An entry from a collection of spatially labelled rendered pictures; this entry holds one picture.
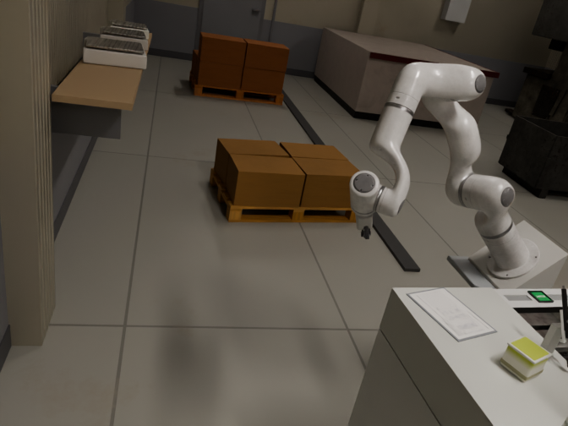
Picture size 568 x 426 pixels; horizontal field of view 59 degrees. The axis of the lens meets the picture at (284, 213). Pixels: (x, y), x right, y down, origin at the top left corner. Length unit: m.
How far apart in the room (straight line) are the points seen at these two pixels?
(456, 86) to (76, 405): 1.88
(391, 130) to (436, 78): 0.21
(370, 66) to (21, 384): 6.07
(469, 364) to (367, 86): 6.34
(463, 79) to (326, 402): 1.56
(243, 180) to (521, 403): 2.72
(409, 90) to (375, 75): 5.93
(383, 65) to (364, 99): 0.52
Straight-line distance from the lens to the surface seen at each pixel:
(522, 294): 1.76
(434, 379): 1.36
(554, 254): 2.06
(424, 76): 1.55
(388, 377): 1.56
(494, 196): 1.75
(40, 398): 2.41
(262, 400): 2.41
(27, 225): 2.29
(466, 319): 1.49
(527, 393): 1.35
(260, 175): 3.66
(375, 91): 7.51
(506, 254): 1.99
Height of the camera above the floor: 1.73
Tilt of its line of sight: 25 degrees down
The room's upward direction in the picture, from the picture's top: 11 degrees clockwise
